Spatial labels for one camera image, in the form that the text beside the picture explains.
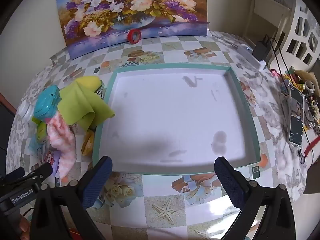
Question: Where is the person's left hand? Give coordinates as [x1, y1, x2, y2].
[19, 215, 31, 240]

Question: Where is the pile of small trinkets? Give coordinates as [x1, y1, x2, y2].
[270, 66, 320, 130]

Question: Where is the flower painting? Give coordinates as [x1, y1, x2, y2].
[55, 0, 210, 60]

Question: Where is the checked printed tablecloth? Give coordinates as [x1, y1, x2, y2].
[6, 31, 304, 240]

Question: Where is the red tape roll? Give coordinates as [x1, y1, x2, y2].
[127, 29, 142, 44]

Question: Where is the pink white fluffy cloth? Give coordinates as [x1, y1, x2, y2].
[47, 111, 77, 180]

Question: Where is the smartphone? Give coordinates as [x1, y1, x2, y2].
[287, 84, 306, 147]

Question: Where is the white lattice chair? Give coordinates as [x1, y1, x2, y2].
[269, 0, 320, 73]

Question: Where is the black charger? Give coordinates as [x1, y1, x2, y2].
[252, 41, 272, 61]

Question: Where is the purple cartoon tissue pack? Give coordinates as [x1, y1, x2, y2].
[37, 150, 62, 178]

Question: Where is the white wooden chair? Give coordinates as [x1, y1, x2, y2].
[246, 0, 292, 63]

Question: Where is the green cloth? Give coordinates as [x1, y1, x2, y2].
[57, 81, 116, 132]

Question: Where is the red lanyard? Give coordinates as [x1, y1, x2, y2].
[297, 135, 320, 165]

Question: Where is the blue face mask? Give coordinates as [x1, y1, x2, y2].
[27, 137, 42, 153]

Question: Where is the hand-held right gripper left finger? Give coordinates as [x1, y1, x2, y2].
[30, 156, 113, 240]

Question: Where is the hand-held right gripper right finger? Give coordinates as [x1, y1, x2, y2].
[214, 156, 303, 240]

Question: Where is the teal toy camera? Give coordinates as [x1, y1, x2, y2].
[33, 85, 61, 124]

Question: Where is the white power strip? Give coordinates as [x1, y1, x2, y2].
[236, 44, 267, 69]

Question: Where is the teal shallow box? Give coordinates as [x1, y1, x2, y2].
[92, 63, 262, 176]

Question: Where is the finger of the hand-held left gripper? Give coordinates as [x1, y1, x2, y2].
[24, 162, 54, 183]
[3, 166, 26, 182]

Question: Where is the grey floral tablecloth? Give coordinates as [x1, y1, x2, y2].
[5, 31, 320, 203]

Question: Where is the black cable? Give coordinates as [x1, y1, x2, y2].
[261, 34, 288, 80]

